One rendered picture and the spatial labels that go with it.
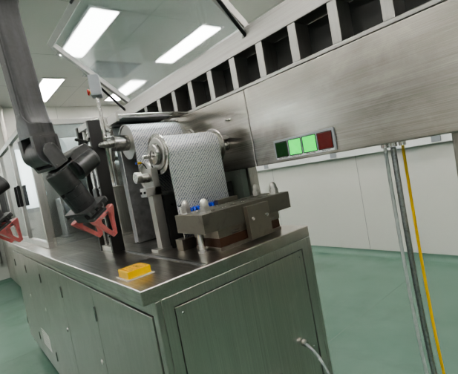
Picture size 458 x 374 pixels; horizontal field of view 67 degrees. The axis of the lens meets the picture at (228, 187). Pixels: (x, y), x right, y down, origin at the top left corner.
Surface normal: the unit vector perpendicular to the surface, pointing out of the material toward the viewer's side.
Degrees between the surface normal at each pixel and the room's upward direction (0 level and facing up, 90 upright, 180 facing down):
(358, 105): 90
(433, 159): 90
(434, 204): 90
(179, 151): 90
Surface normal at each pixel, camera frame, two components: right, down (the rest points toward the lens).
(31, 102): 0.78, -0.15
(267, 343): 0.63, -0.07
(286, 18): -0.76, 0.17
